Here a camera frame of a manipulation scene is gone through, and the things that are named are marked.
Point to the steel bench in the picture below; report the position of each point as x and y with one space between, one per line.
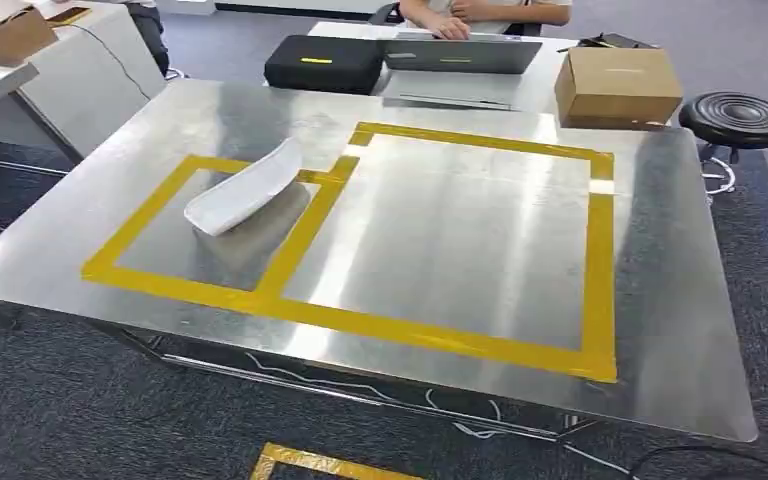
437 252

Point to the white curved plastic part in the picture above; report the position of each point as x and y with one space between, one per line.
241 192

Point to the silver closed laptop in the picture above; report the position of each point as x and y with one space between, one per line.
450 87

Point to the black carry case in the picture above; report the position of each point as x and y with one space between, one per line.
324 65

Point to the grey open laptop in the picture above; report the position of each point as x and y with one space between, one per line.
463 56

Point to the white table behind bench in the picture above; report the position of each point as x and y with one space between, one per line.
536 86

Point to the yellow tape outline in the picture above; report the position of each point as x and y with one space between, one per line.
599 278

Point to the person at laptop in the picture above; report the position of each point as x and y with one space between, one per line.
450 16

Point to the plain cardboard box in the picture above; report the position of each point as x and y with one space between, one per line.
616 83

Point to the black flat object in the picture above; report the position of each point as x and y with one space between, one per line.
609 41

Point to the standing person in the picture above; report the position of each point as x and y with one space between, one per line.
152 33

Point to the white cabinet desk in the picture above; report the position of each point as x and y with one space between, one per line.
92 79

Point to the black round stool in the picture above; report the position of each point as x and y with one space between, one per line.
736 119

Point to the phone with orange case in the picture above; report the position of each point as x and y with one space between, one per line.
68 14

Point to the open cardboard box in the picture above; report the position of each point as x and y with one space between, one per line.
0 33

